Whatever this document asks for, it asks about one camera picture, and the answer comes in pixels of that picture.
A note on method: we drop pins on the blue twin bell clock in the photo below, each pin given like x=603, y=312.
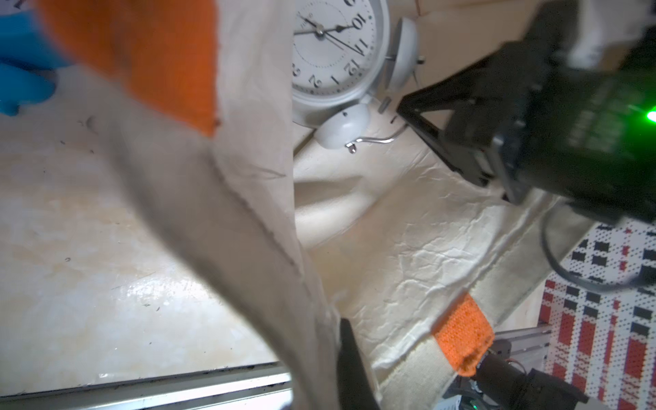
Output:
x=28, y=61

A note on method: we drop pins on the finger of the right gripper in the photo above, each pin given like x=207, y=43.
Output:
x=429, y=110

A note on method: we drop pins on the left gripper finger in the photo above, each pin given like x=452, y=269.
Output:
x=354, y=390

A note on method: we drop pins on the white twin bell clock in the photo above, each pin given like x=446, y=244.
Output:
x=343, y=51

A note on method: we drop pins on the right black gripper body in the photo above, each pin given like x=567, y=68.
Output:
x=570, y=109

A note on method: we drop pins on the cream canvas tote bag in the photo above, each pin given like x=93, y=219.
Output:
x=196, y=112

